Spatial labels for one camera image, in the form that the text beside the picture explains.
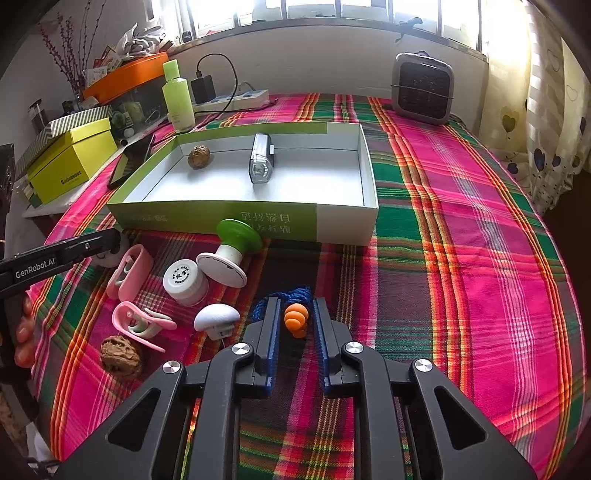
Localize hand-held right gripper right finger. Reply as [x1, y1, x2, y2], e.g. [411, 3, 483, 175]
[313, 298, 539, 480]

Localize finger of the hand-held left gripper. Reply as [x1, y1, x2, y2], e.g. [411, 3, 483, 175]
[54, 229, 124, 269]

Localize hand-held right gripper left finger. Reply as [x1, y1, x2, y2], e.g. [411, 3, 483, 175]
[54, 298, 282, 480]

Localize orange earplug with blue cord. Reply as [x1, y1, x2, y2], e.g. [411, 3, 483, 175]
[252, 285, 314, 340]

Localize white mushroom-shaped gadget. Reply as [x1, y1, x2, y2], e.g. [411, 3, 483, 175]
[194, 304, 241, 340]

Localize pink and white hook clip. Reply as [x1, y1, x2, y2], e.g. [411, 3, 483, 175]
[112, 301, 177, 354]

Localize brown walnut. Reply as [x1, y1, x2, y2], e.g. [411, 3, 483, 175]
[187, 144, 212, 171]
[100, 335, 143, 380]

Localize green and white cardboard box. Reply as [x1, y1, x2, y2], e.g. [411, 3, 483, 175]
[107, 122, 379, 247]

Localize person's left hand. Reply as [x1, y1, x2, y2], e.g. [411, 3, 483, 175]
[13, 295, 36, 368]

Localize yellow cardboard box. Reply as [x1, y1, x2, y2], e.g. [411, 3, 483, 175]
[27, 117, 118, 205]

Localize black smartphone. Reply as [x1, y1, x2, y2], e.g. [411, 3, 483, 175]
[107, 134, 155, 189]

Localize green and white suction holder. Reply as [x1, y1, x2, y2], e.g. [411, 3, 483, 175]
[196, 218, 263, 288]

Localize white round jar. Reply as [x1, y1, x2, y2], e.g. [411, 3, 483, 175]
[163, 259, 209, 306]

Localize green striped box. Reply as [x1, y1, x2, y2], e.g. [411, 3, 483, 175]
[16, 105, 114, 169]

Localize glass jar with dark lid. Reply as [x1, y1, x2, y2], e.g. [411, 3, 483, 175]
[28, 99, 47, 134]

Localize green ornament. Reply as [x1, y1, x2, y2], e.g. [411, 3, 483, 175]
[121, 102, 145, 126]

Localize clear glass tank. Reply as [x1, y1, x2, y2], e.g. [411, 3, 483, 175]
[99, 83, 169, 130]

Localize green bottle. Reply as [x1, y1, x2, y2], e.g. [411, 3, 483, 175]
[161, 60, 197, 132]

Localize orange box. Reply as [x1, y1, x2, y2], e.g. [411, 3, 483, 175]
[82, 52, 170, 103]

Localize colourful paper packets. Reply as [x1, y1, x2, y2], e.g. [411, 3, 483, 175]
[83, 46, 123, 86]

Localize silver bike light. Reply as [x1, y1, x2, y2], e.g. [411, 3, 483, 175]
[248, 133, 276, 186]

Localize black charger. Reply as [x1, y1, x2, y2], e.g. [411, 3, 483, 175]
[191, 69, 216, 105]

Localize red flower branches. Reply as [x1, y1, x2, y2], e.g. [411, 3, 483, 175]
[39, 0, 109, 100]

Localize white plastic bag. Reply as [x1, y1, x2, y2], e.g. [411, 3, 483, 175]
[115, 23, 174, 58]

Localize white power strip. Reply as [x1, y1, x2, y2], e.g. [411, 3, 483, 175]
[194, 89, 270, 112]

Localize grey space heater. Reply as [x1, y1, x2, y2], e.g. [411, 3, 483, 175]
[392, 52, 455, 125]

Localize heart print curtain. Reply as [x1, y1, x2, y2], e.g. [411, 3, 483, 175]
[485, 0, 591, 215]

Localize black window clip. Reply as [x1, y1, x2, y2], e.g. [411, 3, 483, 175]
[396, 17, 424, 43]

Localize black charging cable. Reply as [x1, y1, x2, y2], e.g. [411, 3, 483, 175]
[198, 54, 240, 114]

